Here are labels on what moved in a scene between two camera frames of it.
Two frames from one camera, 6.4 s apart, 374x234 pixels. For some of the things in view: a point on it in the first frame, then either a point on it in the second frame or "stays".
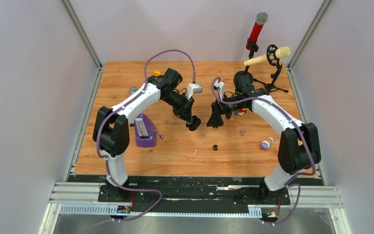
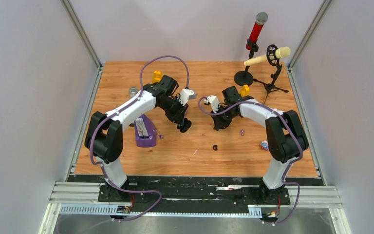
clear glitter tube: x=132 y=90 stays
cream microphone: x=280 y=53 stays
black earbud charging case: x=193 y=123 -> x=186 y=126
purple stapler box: x=145 y=131 stays
